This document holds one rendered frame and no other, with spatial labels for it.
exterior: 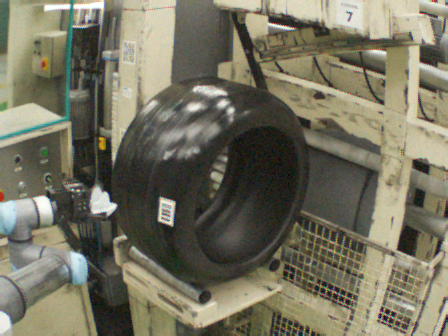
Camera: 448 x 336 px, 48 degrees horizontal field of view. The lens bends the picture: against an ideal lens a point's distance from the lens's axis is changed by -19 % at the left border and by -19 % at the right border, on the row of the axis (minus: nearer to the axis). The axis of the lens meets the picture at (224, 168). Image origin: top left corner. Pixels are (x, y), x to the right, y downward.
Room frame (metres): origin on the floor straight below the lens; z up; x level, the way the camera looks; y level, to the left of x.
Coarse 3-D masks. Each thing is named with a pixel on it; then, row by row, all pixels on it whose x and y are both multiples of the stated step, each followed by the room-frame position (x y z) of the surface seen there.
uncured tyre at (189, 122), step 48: (192, 96) 1.45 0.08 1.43; (240, 96) 1.45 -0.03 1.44; (144, 144) 1.38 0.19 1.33; (192, 144) 1.32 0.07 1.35; (240, 144) 1.77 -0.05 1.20; (288, 144) 1.68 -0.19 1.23; (144, 192) 1.31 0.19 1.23; (192, 192) 1.30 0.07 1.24; (240, 192) 1.76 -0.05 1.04; (288, 192) 1.67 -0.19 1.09; (144, 240) 1.33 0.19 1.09; (192, 240) 1.30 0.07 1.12; (240, 240) 1.63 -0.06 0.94
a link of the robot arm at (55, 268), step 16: (48, 256) 0.97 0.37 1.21; (64, 256) 1.01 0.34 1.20; (80, 256) 1.03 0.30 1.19; (16, 272) 0.81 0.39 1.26; (32, 272) 0.84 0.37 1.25; (48, 272) 0.89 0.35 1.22; (64, 272) 0.96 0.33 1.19; (80, 272) 1.00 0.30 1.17; (0, 288) 0.69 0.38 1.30; (16, 288) 0.73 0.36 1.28; (32, 288) 0.79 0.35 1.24; (48, 288) 0.86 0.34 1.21; (0, 304) 0.66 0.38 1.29; (16, 304) 0.70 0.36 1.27; (32, 304) 0.78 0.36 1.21; (16, 320) 0.69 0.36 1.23
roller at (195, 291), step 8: (136, 256) 1.55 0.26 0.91; (144, 256) 1.53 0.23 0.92; (144, 264) 1.52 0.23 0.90; (152, 264) 1.49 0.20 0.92; (160, 272) 1.46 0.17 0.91; (168, 272) 1.45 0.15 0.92; (168, 280) 1.43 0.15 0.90; (176, 280) 1.41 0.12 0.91; (184, 288) 1.38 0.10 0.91; (192, 288) 1.37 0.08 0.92; (200, 288) 1.36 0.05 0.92; (192, 296) 1.36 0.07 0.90; (200, 296) 1.34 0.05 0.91; (208, 296) 1.35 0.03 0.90
